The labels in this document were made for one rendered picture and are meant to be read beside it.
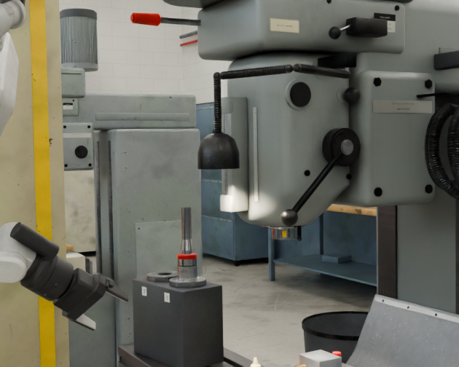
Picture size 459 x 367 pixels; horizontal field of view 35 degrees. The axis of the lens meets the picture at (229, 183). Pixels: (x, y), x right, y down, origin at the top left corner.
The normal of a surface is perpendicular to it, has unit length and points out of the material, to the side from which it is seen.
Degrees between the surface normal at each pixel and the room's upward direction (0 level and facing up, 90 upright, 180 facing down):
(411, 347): 63
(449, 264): 90
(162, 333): 90
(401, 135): 90
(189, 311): 90
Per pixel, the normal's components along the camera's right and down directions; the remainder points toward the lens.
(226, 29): -0.87, 0.04
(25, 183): 0.50, 0.04
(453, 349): -0.78, -0.42
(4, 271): 0.16, 0.55
